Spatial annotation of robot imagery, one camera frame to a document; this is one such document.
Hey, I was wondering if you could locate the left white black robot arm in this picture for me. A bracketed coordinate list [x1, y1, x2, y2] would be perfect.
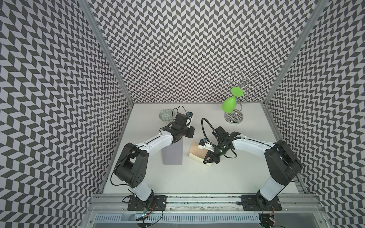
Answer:
[111, 112, 195, 202]

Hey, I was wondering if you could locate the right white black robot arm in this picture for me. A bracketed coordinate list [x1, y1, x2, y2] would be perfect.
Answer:
[198, 127, 303, 209]

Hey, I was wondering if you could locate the small patterned ceramic dish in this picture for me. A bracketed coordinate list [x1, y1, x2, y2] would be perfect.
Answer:
[159, 109, 174, 123]

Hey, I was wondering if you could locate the green plastic wine glass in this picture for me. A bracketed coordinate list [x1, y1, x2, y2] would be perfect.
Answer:
[222, 87, 244, 114]

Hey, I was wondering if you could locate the right small circuit board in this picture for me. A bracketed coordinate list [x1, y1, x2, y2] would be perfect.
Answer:
[259, 214, 275, 228]

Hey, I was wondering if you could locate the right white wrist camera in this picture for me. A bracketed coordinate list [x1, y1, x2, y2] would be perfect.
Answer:
[198, 138, 214, 152]

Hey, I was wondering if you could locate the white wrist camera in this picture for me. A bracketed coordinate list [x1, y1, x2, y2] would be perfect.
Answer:
[198, 138, 214, 152]
[185, 112, 194, 120]

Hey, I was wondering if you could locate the left black camera cable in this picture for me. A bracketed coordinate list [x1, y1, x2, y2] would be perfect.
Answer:
[158, 105, 192, 135]

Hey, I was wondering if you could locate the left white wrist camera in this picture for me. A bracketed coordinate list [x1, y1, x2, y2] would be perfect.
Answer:
[185, 112, 194, 120]

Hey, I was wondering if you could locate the right black corrugated cable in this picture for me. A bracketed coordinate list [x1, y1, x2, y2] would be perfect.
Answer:
[201, 117, 237, 159]

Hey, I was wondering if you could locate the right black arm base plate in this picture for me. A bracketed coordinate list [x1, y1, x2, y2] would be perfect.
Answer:
[238, 195, 282, 211]

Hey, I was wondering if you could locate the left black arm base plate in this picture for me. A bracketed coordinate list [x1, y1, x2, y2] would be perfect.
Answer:
[127, 195, 167, 211]

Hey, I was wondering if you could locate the aluminium front rail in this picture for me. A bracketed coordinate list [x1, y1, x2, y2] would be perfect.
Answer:
[86, 193, 325, 214]

